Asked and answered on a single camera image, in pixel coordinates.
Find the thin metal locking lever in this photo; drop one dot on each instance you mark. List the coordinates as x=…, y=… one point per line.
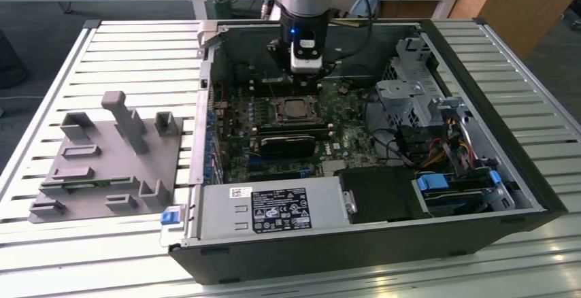
x=271, y=90

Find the silver CPU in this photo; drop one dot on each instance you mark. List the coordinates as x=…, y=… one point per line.
x=293, y=108

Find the CPU socket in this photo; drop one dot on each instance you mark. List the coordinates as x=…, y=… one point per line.
x=295, y=122

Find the metal drive cage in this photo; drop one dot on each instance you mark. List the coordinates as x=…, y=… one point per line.
x=408, y=90

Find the green motherboard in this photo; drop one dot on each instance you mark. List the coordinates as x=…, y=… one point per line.
x=348, y=134

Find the black graphics card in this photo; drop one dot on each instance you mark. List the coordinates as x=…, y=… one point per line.
x=287, y=148

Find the silver chipset heatsink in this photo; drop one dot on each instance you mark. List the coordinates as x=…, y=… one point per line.
x=331, y=168

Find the black expansion slot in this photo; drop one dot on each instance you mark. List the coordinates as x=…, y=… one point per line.
x=272, y=176

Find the wooden cabinet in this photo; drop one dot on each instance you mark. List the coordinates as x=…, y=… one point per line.
x=522, y=5

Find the black plastic shroud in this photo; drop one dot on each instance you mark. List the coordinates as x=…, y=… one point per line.
x=380, y=192

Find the silver metal latch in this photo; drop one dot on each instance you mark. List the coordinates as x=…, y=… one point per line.
x=350, y=202

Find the hard disk in blue carrier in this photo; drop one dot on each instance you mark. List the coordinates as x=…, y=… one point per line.
x=431, y=182

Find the grey parts rack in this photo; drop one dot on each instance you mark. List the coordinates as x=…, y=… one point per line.
x=113, y=162

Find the grey power supply unit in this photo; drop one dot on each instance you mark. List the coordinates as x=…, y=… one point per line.
x=217, y=216

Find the blue plastic latch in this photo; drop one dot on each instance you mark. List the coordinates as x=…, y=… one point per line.
x=168, y=217

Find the green RAM stick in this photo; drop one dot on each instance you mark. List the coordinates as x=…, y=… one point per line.
x=85, y=185

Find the black PC case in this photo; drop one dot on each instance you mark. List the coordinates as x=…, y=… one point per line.
x=318, y=260

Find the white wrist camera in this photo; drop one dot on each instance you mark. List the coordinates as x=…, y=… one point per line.
x=305, y=66

